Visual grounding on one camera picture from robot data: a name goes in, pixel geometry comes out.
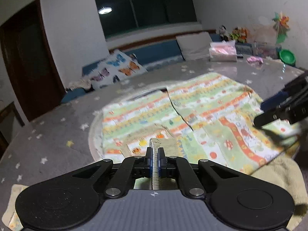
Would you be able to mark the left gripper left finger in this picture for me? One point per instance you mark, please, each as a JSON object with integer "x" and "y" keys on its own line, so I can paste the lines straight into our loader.
{"x": 149, "y": 162}

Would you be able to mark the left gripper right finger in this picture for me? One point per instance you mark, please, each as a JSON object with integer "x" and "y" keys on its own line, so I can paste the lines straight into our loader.
{"x": 162, "y": 163}

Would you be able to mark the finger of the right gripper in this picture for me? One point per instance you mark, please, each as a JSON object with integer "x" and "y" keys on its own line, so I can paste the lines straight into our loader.
{"x": 274, "y": 101}
{"x": 270, "y": 116}

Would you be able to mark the colourful patterned children's shirt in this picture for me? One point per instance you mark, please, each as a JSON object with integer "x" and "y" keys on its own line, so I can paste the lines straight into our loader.
{"x": 205, "y": 126}

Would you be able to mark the green plastic bowl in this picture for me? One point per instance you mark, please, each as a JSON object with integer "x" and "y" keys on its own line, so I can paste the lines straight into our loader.
{"x": 287, "y": 57}

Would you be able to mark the pink crumpled wrapper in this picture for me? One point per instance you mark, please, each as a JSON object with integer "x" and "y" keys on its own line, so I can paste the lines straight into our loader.
{"x": 255, "y": 59}

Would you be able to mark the colourful pinwheel toy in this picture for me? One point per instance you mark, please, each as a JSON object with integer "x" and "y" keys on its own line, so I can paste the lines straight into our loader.
{"x": 281, "y": 27}

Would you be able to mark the pink tissue pack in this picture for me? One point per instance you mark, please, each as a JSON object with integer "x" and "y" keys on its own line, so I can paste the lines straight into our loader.
{"x": 223, "y": 51}

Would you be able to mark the orange plush toy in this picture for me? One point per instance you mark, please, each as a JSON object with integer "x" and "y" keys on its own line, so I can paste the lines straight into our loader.
{"x": 239, "y": 35}

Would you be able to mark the panda plush toy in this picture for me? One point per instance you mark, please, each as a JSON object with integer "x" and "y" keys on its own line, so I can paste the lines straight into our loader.
{"x": 223, "y": 33}

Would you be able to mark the crumpled beige cloth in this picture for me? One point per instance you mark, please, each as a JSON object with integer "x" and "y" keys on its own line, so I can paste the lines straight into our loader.
{"x": 84, "y": 84}

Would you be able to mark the butterfly print pillow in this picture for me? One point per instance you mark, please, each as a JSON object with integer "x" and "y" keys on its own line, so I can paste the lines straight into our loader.
{"x": 114, "y": 68}

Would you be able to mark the white pillow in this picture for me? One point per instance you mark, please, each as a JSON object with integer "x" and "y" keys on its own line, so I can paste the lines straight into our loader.
{"x": 194, "y": 46}

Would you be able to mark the blue bench cushion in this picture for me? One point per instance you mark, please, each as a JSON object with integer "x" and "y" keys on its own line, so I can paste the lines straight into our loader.
{"x": 157, "y": 57}

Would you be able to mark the dark wooden door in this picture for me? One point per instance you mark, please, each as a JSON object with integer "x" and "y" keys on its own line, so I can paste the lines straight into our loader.
{"x": 29, "y": 63}

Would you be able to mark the dark window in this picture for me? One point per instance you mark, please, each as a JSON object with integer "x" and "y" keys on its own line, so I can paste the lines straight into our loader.
{"x": 123, "y": 16}

